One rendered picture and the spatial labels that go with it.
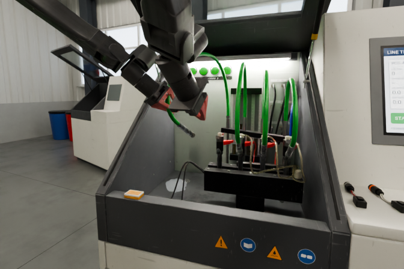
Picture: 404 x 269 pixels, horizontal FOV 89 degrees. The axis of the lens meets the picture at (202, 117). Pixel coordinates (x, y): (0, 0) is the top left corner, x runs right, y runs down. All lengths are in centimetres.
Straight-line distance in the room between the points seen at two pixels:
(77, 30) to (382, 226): 85
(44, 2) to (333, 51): 86
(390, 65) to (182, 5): 72
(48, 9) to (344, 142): 92
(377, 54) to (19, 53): 737
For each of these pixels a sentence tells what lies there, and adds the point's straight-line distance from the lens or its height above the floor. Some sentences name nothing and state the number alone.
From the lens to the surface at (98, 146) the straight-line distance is 376.
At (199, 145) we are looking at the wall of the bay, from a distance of 112.
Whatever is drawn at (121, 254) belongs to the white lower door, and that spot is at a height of 76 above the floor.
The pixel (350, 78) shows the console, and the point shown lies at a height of 131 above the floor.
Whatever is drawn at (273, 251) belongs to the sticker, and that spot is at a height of 87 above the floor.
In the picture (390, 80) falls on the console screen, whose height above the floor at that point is 130.
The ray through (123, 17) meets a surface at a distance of 669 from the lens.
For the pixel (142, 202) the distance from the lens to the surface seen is 68.
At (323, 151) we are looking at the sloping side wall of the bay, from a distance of 71.
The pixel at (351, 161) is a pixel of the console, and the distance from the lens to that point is 82.
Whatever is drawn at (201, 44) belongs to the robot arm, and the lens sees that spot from 47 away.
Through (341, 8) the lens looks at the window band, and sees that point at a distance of 498.
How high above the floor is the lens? 127
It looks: 7 degrees down
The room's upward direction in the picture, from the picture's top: straight up
